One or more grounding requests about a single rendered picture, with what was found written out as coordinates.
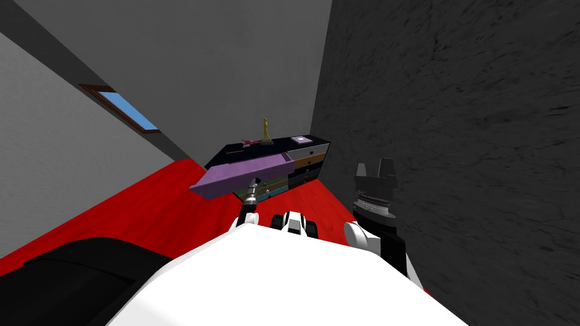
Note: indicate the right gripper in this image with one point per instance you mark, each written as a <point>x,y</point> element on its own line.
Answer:
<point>375,188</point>

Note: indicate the black dresser with coloured drawers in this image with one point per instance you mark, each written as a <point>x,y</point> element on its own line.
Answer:
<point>308,163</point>

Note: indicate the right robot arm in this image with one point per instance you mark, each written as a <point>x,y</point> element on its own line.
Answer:
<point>389,246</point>

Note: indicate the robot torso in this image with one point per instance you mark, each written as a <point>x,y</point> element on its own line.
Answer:
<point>281,280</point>

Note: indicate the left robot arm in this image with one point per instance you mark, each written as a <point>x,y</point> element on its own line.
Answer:
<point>68,280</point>

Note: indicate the purple drawer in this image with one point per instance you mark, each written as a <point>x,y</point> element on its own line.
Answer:
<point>240,176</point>

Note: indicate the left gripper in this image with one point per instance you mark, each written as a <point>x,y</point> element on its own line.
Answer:
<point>254,184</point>

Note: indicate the brown framed window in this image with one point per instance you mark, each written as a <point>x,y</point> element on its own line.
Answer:
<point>124,108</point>

